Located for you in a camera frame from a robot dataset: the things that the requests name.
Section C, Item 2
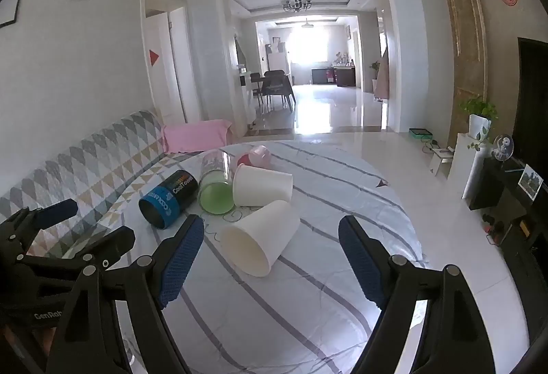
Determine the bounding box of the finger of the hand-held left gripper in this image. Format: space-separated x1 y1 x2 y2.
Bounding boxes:
0 198 79 248
17 225 137 273

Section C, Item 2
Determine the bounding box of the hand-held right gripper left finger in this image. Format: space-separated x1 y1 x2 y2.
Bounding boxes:
45 213 205 374

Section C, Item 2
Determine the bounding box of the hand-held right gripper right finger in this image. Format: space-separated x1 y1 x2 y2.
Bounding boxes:
338 215 494 374

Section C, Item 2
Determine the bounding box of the white paper cup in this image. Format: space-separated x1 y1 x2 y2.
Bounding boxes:
219 200 301 277
232 163 294 208

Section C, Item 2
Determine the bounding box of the clear cup with green base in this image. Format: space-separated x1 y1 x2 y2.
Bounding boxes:
197 149 236 215

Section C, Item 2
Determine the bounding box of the pink plastic cup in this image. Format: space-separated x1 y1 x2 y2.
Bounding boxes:
237 145 272 170

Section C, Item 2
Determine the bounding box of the triangle patterned sofa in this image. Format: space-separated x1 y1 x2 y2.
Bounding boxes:
0 110 206 272

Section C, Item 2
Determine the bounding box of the blue and black canister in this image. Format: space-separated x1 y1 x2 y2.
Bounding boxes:
138 170 198 230

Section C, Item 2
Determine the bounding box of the striped white tablecloth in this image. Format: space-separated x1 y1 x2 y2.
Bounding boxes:
64 140 431 374

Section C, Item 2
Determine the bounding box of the pink pillow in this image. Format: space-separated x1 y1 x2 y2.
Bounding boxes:
163 120 233 155

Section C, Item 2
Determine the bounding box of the white low stool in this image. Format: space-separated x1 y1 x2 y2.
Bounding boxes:
428 145 455 176

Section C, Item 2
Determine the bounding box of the white side stand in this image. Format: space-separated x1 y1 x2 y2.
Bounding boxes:
447 133 489 200

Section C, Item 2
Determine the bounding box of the black television cabinet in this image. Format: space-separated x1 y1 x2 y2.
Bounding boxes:
469 155 548 272

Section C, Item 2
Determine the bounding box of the white door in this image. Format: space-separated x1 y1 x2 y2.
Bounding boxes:
145 8 187 124

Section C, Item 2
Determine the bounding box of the small desk fan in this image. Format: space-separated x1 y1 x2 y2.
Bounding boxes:
492 135 514 162

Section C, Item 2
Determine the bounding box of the dark low sideboard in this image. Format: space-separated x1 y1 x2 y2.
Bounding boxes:
312 66 356 87

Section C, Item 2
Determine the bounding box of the standing photo card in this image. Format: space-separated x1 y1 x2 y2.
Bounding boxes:
518 164 544 200

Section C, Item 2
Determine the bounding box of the green potted plant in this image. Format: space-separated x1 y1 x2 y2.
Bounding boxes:
459 97 499 152

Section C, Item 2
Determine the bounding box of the dark dining chair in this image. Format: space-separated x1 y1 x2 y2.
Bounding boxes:
260 70 296 111

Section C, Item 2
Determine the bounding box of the white refrigerator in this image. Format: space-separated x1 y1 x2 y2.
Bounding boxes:
267 43 288 76

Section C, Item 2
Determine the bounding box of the black television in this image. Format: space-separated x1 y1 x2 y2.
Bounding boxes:
511 37 548 170

